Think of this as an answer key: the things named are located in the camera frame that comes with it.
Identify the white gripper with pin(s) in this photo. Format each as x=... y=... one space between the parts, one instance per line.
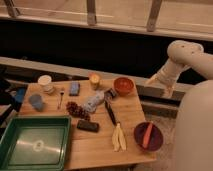
x=167 y=78

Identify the yellow banana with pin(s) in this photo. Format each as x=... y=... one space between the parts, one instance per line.
x=118 y=138

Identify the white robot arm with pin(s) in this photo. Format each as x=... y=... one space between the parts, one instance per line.
x=193 y=141

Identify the red bowl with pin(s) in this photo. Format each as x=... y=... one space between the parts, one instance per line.
x=123 y=86

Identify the orange carrot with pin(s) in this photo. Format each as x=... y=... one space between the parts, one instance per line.
x=147 y=135

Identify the yellow cup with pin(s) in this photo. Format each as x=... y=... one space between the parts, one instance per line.
x=94 y=81

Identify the crumpled white blue bag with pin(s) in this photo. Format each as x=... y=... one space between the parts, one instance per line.
x=92 y=102

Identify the dark brown block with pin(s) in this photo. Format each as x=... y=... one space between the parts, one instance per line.
x=88 y=126

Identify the red grapes bunch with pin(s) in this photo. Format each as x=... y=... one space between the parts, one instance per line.
x=77 y=111

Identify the metal fork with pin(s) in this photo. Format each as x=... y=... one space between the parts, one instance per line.
x=62 y=91

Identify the white cup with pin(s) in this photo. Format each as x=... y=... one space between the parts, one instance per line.
x=45 y=81

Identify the green plastic tray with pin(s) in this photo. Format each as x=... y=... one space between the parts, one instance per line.
x=35 y=144

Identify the black handled knife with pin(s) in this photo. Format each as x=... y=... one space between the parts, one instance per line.
x=110 y=112

